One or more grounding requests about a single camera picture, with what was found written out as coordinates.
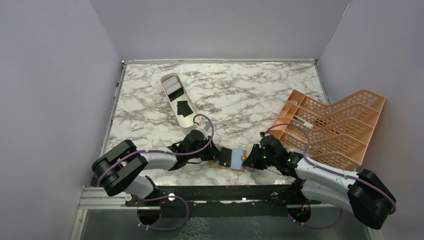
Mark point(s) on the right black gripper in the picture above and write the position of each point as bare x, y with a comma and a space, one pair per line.
252, 160

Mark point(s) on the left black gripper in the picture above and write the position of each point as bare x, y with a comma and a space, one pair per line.
211, 154

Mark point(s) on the yellow leather card holder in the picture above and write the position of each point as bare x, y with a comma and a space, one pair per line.
238, 158

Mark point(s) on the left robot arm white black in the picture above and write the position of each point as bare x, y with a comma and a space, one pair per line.
118, 170

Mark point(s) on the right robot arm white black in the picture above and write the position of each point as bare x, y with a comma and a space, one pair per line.
362, 194

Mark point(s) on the white oblong card tray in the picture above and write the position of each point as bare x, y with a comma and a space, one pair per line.
187, 123

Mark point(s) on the stack of cards in tray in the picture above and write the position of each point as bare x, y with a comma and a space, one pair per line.
173, 88

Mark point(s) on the white marker in rack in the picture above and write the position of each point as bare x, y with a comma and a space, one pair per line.
304, 122

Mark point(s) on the small white red tag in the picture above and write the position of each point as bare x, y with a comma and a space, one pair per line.
135, 126

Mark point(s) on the orange plastic file rack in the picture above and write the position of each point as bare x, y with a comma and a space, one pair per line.
342, 130

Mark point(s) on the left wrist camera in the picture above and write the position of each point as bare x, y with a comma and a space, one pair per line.
204, 128

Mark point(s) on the black metal base rail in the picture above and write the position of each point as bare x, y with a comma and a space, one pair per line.
216, 201

